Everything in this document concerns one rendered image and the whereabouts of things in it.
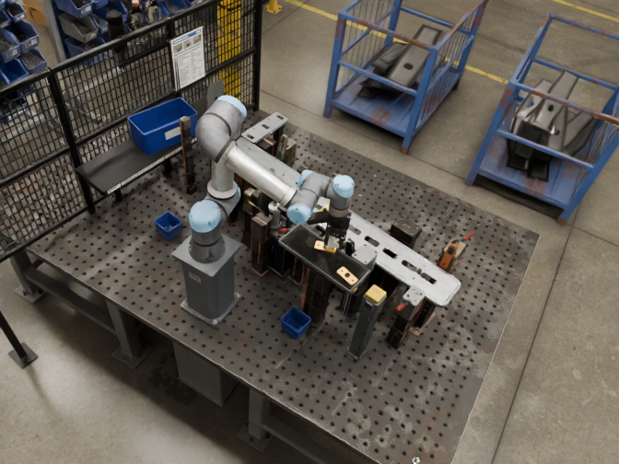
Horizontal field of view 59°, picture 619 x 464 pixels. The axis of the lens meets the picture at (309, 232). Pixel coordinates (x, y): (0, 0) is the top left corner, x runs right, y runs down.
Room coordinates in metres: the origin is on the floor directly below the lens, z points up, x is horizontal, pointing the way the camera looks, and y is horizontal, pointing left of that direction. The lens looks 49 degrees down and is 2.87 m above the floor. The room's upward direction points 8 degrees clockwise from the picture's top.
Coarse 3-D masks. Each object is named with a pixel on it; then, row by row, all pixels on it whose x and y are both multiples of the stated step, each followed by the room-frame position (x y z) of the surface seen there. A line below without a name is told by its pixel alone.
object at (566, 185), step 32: (544, 32) 4.28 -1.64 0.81; (608, 32) 4.15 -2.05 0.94; (544, 64) 4.26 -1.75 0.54; (512, 96) 4.28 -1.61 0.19; (544, 96) 3.16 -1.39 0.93; (512, 128) 3.74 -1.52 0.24; (544, 128) 3.32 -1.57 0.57; (576, 128) 3.60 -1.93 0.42; (608, 128) 3.45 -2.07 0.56; (480, 160) 3.23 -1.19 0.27; (512, 160) 3.36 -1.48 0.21; (544, 160) 3.34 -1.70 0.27; (576, 160) 3.01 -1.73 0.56; (544, 192) 3.10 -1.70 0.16; (576, 192) 2.97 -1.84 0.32
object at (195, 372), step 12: (180, 348) 1.28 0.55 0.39; (180, 360) 1.29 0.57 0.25; (192, 360) 1.25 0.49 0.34; (180, 372) 1.29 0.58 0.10; (192, 372) 1.26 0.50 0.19; (204, 372) 1.22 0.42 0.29; (216, 372) 1.19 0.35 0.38; (192, 384) 1.26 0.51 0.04; (204, 384) 1.22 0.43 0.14; (216, 384) 1.19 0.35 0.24; (228, 384) 1.25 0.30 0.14; (204, 396) 1.22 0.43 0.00; (216, 396) 1.19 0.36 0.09; (228, 396) 1.24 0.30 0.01
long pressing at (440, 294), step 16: (240, 144) 2.17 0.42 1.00; (272, 160) 2.08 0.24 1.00; (288, 176) 1.98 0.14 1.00; (320, 224) 1.69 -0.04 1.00; (352, 224) 1.72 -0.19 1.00; (368, 224) 1.74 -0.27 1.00; (384, 240) 1.65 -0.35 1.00; (384, 256) 1.56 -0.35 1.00; (400, 256) 1.57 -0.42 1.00; (416, 256) 1.59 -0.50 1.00; (400, 272) 1.48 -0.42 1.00; (432, 272) 1.51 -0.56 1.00; (432, 288) 1.42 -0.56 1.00; (448, 288) 1.43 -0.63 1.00; (448, 304) 1.36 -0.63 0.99
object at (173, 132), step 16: (144, 112) 2.12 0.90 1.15; (160, 112) 2.19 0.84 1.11; (176, 112) 2.25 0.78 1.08; (192, 112) 2.20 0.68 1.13; (144, 128) 2.11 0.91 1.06; (160, 128) 2.01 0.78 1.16; (176, 128) 2.08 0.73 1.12; (192, 128) 2.14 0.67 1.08; (144, 144) 1.96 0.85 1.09; (160, 144) 2.01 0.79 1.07
